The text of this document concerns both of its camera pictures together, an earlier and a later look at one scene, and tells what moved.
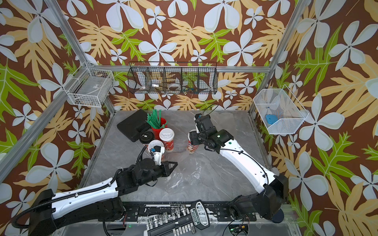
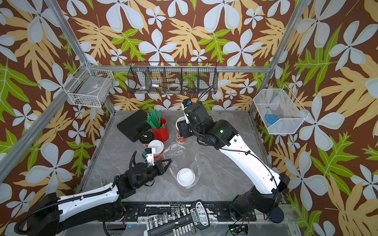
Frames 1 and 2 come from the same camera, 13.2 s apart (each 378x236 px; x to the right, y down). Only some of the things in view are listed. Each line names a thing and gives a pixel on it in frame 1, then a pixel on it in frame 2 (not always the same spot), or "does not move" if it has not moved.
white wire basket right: (281, 103) does not move
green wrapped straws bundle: (154, 121) does not move
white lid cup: (167, 135) -> (179, 139)
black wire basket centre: (173, 77) does not move
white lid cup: (191, 148) -> (185, 177)
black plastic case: (132, 126) does not move
